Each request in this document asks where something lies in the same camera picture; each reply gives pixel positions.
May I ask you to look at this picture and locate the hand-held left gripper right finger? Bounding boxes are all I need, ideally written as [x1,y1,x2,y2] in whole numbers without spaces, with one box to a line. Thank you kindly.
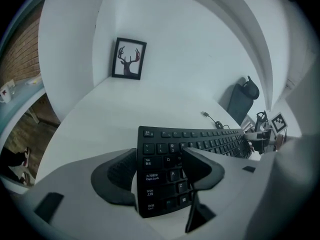
[181,135,313,240]

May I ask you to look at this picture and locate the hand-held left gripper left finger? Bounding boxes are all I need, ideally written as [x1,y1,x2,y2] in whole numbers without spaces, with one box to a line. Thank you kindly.
[13,147,187,240]

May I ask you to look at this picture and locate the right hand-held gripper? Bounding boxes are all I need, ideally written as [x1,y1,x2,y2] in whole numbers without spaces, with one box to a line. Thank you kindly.
[243,111,289,147]

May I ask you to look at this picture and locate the black keyboard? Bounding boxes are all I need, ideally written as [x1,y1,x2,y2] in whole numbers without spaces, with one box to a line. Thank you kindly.
[136,125,253,219]

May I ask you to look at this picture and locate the person's right forearm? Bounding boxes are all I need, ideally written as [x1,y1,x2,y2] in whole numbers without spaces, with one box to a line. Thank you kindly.
[274,133,288,151]

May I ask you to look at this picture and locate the black office chair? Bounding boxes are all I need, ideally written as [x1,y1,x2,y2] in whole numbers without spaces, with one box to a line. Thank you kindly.
[218,75,261,126]
[254,110,269,135]

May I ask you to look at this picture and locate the white desk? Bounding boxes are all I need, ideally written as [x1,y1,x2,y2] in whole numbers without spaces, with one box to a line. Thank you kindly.
[34,76,266,211]

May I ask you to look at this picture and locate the light blue table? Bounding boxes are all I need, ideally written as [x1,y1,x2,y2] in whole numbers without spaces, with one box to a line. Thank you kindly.
[0,77,48,146]

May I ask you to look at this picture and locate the yellow and white papers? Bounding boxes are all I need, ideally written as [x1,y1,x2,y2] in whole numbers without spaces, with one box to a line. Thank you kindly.
[25,77,44,86]

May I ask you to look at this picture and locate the white mug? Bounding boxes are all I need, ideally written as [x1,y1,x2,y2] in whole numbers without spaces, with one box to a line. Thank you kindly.
[0,79,17,104]

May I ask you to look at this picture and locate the black framed deer picture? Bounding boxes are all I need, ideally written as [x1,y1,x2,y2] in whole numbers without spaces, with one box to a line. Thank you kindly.
[111,37,148,81]

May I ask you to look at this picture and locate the black keyboard cable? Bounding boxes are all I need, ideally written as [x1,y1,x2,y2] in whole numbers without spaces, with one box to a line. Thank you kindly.
[200,110,231,131]

